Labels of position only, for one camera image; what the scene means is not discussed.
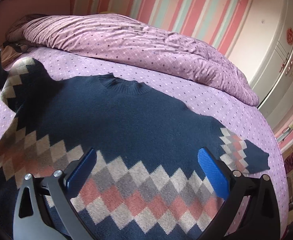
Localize navy argyle knit sweater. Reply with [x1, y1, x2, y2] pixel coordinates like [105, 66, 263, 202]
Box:
[0, 57, 269, 239]

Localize brown pillow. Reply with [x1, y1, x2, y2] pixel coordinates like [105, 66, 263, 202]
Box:
[0, 42, 28, 89]

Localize purple dotted bed sheet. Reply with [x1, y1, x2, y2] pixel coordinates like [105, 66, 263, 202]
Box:
[0, 47, 289, 230]

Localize mauve dotted quilt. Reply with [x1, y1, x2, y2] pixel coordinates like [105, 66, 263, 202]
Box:
[5, 14, 259, 106]

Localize white wardrobe with stickers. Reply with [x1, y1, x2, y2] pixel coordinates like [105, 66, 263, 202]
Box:
[226, 0, 293, 131]

